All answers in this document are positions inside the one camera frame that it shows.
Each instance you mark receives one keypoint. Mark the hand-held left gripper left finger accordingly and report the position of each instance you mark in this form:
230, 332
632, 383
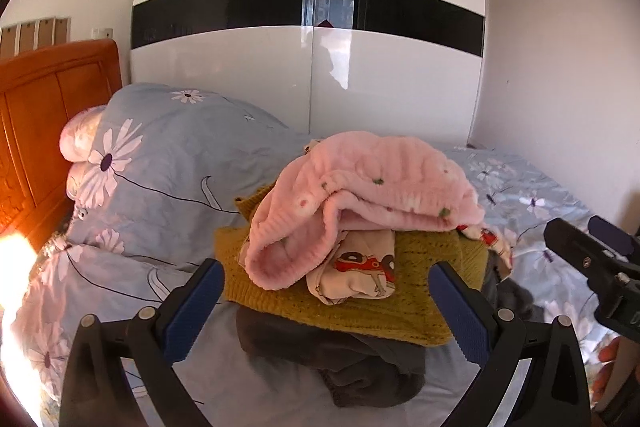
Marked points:
192, 312

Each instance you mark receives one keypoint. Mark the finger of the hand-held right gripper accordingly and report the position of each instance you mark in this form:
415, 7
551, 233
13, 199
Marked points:
610, 232
570, 242

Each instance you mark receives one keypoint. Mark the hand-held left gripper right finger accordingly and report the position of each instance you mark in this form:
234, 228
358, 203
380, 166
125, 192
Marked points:
462, 312

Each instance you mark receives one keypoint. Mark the pink fleece garment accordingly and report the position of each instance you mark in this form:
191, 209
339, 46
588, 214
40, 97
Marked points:
380, 172

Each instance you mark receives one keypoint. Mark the person's right hand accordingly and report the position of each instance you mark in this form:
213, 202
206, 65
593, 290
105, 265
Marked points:
602, 384

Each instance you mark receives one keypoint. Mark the mustard knit sweater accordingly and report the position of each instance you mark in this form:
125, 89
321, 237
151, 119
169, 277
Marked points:
400, 307

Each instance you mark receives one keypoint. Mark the blue floral bed sheet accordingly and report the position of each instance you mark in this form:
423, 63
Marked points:
525, 187

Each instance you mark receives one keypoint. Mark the dark grey garment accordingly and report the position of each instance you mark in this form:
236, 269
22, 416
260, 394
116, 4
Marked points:
360, 367

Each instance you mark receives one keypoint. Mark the car print garment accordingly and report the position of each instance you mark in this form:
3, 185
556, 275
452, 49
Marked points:
350, 272

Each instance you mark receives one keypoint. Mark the blue floral quilt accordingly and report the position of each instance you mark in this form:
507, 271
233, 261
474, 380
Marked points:
165, 167

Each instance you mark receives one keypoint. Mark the pink pillow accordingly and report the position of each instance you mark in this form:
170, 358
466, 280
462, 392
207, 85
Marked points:
80, 132

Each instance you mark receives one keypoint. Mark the orange wooden headboard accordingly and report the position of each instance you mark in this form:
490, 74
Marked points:
45, 107

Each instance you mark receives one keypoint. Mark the tan wooden slats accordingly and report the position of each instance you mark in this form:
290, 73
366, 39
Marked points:
30, 34

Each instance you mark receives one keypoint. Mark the white wall switch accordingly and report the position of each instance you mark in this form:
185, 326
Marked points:
102, 33

